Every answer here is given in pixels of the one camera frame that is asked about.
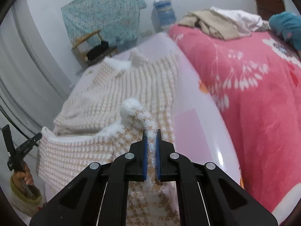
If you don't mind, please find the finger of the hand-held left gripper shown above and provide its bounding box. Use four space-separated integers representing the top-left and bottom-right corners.
13 132 43 158
2 124 15 159

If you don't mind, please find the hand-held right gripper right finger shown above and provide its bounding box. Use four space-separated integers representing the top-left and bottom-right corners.
155 129 278 226

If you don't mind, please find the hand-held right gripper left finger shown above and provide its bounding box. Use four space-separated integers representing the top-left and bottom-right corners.
29 130 148 226

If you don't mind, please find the beige white checked knit sweater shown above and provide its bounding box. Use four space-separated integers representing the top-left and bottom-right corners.
36 50 181 226

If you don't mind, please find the person's left hand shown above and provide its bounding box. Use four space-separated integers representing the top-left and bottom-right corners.
13 163 34 186

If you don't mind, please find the bed with lilac sheet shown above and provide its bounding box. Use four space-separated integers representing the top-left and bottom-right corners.
46 32 245 226

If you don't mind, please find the white curtain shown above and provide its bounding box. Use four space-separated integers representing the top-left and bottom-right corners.
0 0 73 146

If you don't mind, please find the wooden chair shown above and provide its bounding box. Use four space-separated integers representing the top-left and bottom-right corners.
72 29 119 67

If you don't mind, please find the black bag on chair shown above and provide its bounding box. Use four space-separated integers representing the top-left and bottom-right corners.
87 41 109 59

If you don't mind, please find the pink floral blanket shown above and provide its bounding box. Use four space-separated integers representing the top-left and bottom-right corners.
168 24 301 217

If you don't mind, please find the beige garment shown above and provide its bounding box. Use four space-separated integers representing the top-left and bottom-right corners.
177 9 252 40

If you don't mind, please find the teal patterned hanging cloth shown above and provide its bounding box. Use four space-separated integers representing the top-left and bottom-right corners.
61 0 147 45

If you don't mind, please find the white garment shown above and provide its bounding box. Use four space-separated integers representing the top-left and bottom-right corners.
210 6 270 37

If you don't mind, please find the teal blue garment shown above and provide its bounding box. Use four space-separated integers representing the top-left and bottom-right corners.
269 11 301 51

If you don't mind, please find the brown wooden door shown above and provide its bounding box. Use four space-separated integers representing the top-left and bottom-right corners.
250 0 286 20

